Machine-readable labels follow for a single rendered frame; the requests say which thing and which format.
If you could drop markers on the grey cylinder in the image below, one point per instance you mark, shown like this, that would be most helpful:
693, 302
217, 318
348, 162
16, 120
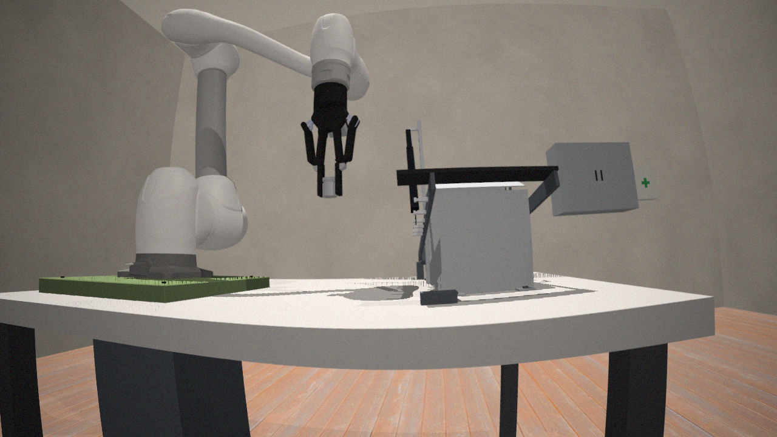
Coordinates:
328, 187

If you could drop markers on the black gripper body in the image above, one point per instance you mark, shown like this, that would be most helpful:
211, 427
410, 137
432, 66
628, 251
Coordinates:
330, 97

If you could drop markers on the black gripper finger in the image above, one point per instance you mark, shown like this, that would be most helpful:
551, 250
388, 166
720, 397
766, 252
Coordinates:
341, 160
316, 160

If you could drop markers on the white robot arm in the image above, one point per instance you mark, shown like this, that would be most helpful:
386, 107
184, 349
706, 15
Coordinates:
177, 213

